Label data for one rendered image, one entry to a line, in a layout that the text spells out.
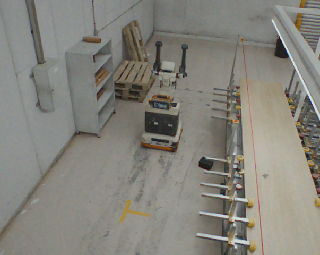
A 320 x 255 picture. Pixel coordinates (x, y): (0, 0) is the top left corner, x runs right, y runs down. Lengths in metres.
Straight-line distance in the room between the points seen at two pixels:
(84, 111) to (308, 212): 3.70
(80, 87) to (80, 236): 2.35
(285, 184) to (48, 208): 3.02
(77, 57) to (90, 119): 1.12
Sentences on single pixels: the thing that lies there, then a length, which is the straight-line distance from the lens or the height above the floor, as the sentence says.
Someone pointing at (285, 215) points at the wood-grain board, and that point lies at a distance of 3.21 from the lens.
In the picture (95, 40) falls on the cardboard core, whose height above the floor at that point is 1.60.
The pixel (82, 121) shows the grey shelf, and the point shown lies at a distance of 5.34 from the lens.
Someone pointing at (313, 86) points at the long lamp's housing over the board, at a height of 2.37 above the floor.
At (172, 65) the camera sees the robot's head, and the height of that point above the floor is 1.35.
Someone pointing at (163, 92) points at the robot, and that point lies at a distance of 4.98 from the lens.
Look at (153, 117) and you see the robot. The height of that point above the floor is 0.59.
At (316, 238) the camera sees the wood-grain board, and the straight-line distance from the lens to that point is 3.15.
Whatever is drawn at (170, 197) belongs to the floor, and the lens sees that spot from 4.29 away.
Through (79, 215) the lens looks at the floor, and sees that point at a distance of 4.17.
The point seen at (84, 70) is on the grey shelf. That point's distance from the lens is 4.83.
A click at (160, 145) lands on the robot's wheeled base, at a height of 0.12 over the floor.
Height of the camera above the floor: 3.16
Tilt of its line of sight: 34 degrees down
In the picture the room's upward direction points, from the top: 3 degrees clockwise
